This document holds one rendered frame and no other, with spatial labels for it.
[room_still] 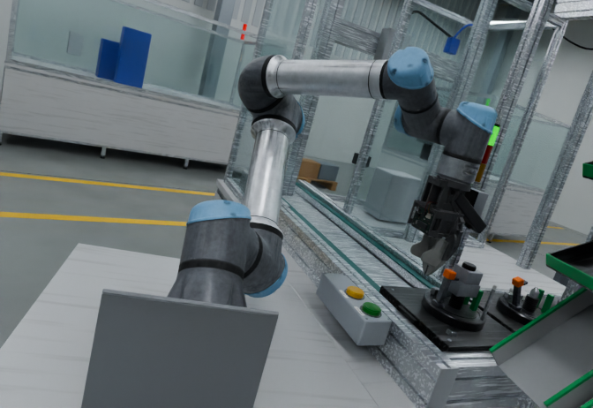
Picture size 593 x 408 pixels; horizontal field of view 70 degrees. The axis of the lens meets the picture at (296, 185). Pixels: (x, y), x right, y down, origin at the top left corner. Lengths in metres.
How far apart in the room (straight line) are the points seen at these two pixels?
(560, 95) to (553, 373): 12.21
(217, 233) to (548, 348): 0.61
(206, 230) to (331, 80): 0.39
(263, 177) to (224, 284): 0.33
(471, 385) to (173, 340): 0.57
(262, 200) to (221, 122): 5.16
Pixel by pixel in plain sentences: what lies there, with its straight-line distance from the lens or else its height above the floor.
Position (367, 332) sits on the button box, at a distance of 0.93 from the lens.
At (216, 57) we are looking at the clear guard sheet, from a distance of 5.97.
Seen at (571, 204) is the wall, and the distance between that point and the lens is 12.35.
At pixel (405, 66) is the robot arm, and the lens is 0.80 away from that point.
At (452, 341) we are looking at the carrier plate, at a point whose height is 0.97.
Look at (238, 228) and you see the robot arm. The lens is 0.78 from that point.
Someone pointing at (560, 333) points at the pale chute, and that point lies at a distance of 0.92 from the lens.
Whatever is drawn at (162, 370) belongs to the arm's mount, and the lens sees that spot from 0.67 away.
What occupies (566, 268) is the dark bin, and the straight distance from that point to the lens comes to 0.82.
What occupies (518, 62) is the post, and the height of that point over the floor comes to 1.58.
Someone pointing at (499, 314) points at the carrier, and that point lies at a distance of 1.20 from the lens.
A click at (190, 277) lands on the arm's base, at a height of 1.03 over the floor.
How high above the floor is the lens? 1.35
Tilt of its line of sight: 12 degrees down
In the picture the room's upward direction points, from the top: 15 degrees clockwise
